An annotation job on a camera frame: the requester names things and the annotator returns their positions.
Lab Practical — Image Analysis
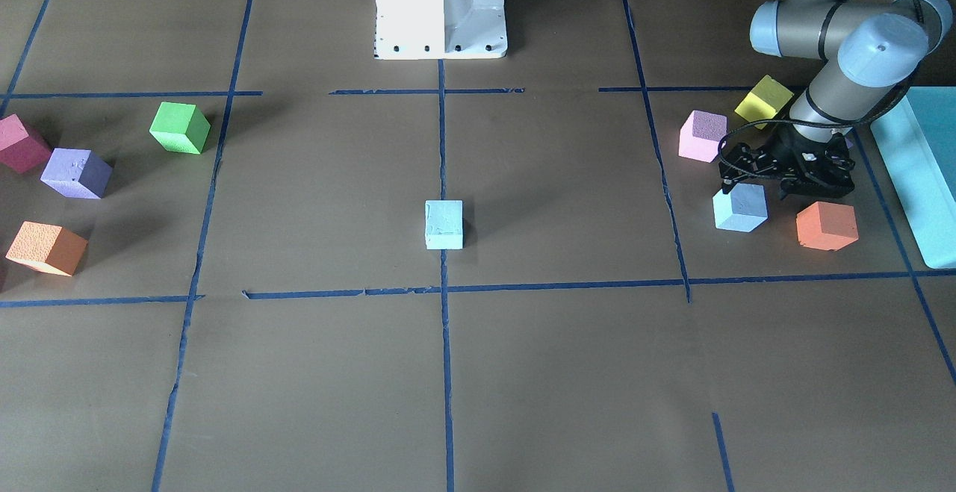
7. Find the light blue foam block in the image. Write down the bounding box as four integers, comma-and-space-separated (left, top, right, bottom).
423, 199, 465, 250
713, 183, 769, 232

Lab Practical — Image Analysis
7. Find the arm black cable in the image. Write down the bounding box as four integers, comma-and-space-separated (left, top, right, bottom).
717, 0, 934, 179

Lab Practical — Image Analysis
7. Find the blue plastic bin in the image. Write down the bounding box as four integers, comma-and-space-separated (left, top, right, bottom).
871, 87, 955, 269

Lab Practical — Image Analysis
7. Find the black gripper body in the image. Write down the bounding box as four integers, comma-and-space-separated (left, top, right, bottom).
719, 134, 856, 199

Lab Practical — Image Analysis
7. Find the yellow foam block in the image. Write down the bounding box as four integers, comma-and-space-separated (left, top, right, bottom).
734, 75, 795, 122

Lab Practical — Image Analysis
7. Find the dark pink foam block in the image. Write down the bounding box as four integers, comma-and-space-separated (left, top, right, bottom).
1, 114, 52, 173

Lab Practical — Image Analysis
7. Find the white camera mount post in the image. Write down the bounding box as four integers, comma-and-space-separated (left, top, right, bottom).
373, 0, 509, 60

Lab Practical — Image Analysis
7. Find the orange foam block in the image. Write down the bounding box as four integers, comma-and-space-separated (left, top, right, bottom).
6, 221, 88, 277
795, 202, 858, 251

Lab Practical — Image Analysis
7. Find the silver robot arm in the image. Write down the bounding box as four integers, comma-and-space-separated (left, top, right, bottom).
717, 0, 954, 199

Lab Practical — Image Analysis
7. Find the green foam block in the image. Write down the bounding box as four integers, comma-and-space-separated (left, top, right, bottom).
148, 102, 211, 155

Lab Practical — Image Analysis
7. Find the light pink foam block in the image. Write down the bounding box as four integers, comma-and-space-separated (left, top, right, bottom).
678, 110, 728, 163

